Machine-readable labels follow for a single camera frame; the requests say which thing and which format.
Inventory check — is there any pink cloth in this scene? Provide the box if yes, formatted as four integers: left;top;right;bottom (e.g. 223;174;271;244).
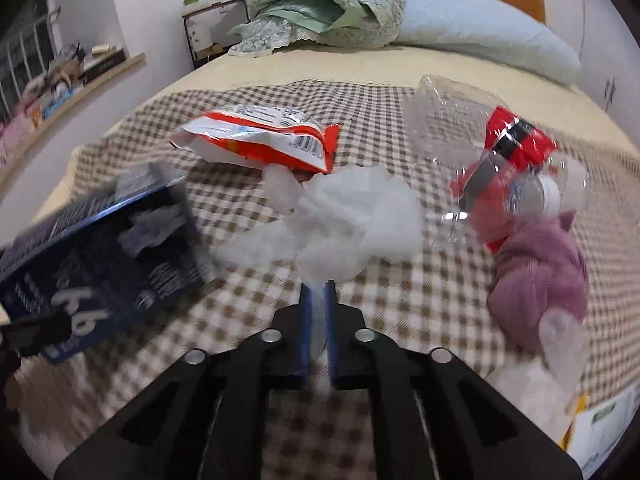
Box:
487;210;591;353

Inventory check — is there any brown checkered blanket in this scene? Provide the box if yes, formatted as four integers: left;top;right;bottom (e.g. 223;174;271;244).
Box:
10;79;640;480

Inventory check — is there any green floral quilt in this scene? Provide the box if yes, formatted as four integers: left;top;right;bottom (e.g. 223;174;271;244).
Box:
227;0;413;58

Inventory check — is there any yellow packet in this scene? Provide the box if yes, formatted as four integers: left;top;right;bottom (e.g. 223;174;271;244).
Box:
557;395;588;453

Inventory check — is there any white wardrobe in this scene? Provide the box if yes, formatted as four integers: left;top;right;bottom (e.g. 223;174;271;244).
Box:
575;0;640;156

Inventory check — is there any beige bed sheet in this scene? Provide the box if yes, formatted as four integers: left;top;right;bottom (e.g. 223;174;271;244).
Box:
30;42;640;211

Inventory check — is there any black metal nightstand rack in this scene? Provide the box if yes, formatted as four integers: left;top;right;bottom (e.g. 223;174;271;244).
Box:
181;0;251;71

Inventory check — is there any metal window railing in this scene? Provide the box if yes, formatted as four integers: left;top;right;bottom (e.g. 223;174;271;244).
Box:
0;7;63;126

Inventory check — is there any clear plastic cup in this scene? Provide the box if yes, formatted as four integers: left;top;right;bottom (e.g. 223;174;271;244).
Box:
537;307;593;396

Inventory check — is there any wooden window sill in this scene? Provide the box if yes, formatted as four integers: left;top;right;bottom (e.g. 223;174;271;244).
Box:
0;52;147;186

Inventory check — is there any dark blue cardboard box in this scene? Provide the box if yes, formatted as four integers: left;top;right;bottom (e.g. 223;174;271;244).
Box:
0;162;216;365

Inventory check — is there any crumpled white plastic wrap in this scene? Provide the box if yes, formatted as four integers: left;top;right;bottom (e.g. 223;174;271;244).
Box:
492;357;576;441

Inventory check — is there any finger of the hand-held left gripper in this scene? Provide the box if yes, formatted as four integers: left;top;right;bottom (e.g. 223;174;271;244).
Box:
0;310;76;359

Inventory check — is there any small white device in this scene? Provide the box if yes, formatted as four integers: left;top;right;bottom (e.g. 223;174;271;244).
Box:
190;22;213;53

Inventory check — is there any windowsill clutter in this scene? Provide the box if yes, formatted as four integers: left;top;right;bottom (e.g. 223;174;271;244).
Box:
0;40;126;151

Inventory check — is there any white printed packet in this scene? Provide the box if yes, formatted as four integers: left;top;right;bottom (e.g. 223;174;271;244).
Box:
565;385;638;466

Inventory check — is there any clear bottle with red label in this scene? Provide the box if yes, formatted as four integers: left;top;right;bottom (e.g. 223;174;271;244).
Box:
405;74;591;253

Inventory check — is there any red and white snack bag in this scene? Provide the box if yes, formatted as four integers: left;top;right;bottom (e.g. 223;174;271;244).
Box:
169;104;342;175

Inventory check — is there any white plastic bag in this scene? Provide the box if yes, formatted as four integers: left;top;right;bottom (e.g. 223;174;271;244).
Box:
212;162;426;391

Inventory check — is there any light blue pillow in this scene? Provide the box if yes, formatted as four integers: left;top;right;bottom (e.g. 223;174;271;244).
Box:
395;0;583;86

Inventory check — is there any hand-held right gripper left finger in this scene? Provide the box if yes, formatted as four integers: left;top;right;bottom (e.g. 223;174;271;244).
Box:
52;280;313;480

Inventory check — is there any flat black box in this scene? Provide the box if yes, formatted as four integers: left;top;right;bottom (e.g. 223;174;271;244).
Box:
82;49;126;83

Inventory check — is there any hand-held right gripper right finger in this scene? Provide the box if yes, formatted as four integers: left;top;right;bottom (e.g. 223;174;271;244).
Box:
324;280;583;480

